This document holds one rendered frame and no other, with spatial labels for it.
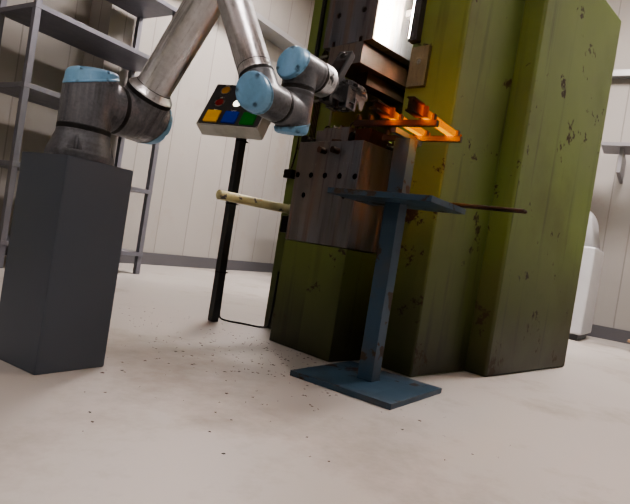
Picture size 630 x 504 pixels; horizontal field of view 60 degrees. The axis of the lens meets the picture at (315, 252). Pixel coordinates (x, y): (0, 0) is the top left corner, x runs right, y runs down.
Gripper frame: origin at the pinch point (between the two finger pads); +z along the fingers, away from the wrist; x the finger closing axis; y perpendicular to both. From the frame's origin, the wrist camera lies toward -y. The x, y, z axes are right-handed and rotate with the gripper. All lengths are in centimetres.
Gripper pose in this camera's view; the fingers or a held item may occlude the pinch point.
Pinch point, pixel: (363, 97)
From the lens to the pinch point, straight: 175.4
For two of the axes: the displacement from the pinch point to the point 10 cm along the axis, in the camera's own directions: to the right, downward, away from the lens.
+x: 8.0, 1.4, -5.9
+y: -1.6, 9.9, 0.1
